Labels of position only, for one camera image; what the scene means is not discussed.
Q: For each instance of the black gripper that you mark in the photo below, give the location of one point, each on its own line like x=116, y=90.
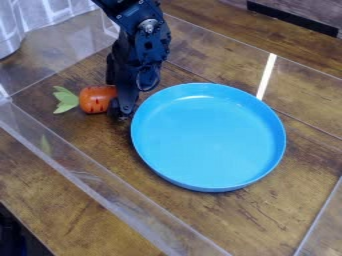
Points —
x=131, y=77

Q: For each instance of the orange toy carrot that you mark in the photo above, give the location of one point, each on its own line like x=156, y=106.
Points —
x=92, y=99

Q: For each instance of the blue round tray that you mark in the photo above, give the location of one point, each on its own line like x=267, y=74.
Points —
x=208, y=137

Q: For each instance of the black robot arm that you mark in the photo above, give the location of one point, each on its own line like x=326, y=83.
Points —
x=138, y=53

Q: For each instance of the white patterned curtain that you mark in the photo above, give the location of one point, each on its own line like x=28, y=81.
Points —
x=23, y=16

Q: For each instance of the clear acrylic barrier strip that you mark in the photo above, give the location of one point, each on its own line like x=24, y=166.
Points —
x=166, y=231

